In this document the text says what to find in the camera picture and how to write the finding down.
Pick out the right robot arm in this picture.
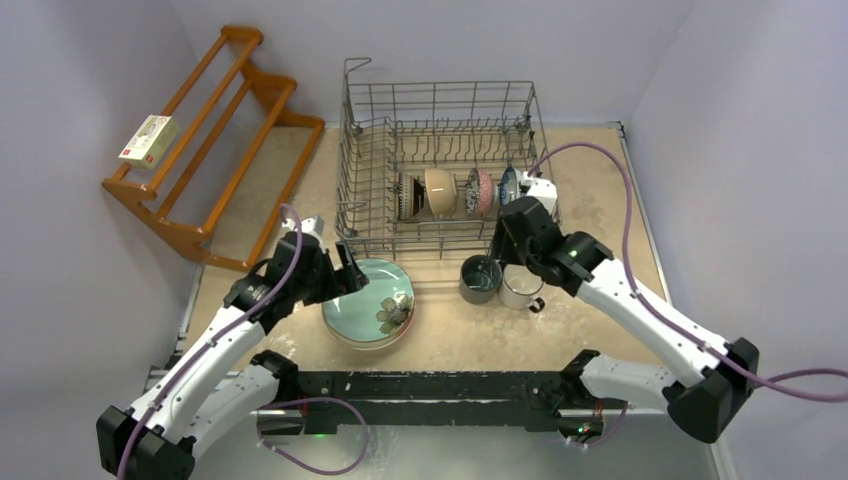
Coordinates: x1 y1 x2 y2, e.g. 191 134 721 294
492 197 760 444

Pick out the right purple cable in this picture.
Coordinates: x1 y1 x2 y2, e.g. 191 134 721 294
527 141 848 404

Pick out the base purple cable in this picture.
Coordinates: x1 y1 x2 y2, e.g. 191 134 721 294
256 397 368 477

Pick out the dark green mug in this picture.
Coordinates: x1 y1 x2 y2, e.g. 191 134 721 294
459 255 503 305

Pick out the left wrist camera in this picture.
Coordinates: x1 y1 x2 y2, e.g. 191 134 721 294
281 215 325 250

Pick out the grey wire dish rack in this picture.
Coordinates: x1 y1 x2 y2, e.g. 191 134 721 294
335 57 547 259

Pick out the brown floral pattern bowl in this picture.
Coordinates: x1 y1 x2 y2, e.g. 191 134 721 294
465 168 497 217

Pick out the white ribbed mug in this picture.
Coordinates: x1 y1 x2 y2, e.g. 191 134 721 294
498 265 546 313

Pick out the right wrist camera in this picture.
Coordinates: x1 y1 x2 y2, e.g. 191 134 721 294
518 171 558 216

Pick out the wooden shelf rack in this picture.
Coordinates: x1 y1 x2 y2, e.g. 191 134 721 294
101 25 325 271

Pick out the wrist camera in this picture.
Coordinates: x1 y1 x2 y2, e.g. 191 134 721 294
281 215 325 250
518 171 558 216

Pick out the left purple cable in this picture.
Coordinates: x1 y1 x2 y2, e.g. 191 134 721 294
115 203 305 480

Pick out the small cardboard box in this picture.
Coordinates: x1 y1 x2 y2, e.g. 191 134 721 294
118 115 180 170

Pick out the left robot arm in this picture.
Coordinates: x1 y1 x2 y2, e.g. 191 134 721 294
96 232 368 479

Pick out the teal floral plate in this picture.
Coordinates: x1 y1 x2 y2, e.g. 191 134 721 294
322 258 415 351

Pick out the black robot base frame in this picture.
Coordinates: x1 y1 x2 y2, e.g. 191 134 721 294
250 350 623 434

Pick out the blue white pattern bowl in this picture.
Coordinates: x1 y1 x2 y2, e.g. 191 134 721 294
498 167 522 207

